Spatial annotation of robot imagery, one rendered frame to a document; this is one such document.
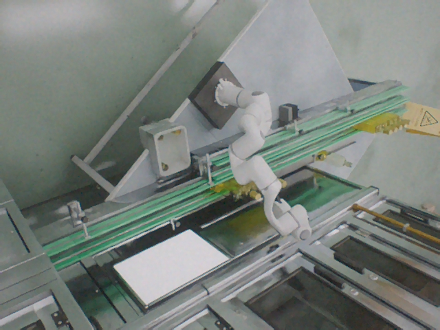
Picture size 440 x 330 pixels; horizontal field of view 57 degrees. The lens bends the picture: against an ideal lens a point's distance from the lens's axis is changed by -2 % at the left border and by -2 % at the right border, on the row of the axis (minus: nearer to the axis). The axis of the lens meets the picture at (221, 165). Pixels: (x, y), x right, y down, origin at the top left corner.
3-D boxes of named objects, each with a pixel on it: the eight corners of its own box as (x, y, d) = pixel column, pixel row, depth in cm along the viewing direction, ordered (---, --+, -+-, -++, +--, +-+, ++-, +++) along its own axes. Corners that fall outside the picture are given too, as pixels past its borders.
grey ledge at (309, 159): (240, 185, 240) (252, 192, 232) (238, 172, 236) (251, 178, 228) (344, 138, 289) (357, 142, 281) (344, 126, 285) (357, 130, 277)
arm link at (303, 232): (287, 222, 159) (306, 207, 160) (273, 210, 168) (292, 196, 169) (301, 246, 167) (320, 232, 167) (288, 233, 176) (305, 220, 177)
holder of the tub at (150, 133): (155, 181, 208) (162, 186, 202) (145, 130, 196) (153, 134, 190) (183, 170, 216) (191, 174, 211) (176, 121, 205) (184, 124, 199)
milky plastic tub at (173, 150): (152, 172, 205) (161, 178, 198) (145, 130, 196) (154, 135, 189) (182, 161, 214) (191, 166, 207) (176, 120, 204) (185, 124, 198)
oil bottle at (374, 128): (350, 128, 274) (388, 137, 253) (350, 119, 271) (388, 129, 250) (355, 125, 277) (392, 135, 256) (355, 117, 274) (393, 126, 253)
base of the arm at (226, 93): (207, 89, 203) (226, 95, 192) (223, 71, 206) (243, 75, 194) (223, 110, 213) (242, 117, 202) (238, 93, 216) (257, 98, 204)
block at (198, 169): (192, 173, 212) (199, 177, 207) (190, 157, 208) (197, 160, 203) (197, 171, 214) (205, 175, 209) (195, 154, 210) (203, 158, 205)
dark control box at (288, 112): (278, 118, 248) (289, 121, 242) (278, 106, 245) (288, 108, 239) (288, 115, 253) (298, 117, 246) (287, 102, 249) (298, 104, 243)
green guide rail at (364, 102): (205, 162, 207) (214, 167, 201) (205, 161, 206) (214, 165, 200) (401, 86, 297) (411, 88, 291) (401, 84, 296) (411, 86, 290)
